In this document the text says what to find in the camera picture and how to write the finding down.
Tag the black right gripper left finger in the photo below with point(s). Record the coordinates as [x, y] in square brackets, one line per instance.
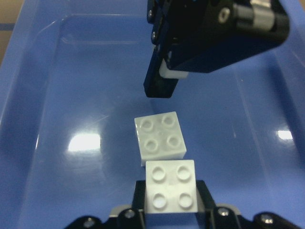
[130, 216]

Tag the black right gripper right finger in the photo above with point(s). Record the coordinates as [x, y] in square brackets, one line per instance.
[211, 215]

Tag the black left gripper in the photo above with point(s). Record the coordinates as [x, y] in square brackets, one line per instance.
[207, 35]

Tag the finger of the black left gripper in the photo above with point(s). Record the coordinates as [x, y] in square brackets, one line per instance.
[156, 86]

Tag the white block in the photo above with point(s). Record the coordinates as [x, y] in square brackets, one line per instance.
[170, 187]
[159, 137]

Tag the blue plastic tray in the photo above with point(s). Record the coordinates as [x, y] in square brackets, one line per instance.
[71, 85]

